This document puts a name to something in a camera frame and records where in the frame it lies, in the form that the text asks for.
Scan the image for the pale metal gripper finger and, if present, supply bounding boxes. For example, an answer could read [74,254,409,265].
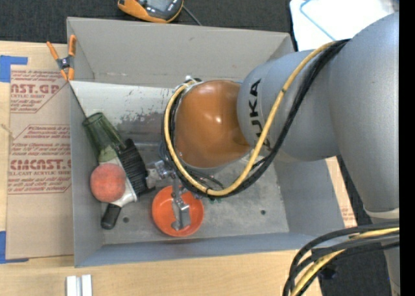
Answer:
[146,159,170,190]
[171,197,192,232]

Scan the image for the orange bowl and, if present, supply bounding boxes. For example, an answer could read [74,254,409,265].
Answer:
[151,185,206,238]

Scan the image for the white brush, black bristles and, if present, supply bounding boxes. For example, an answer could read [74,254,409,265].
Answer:
[97,138,156,231]

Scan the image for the grey metal bin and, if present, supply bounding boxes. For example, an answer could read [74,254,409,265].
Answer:
[66,17,346,268]

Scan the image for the orange-red peach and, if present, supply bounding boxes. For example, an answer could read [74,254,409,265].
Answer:
[89,162,128,203]

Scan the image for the dark green clear cup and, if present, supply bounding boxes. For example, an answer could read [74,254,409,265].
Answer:
[82,112,126,159]

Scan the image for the brown cardboard board, red print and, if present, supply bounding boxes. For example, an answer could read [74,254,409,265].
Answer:
[0,40,358,265]

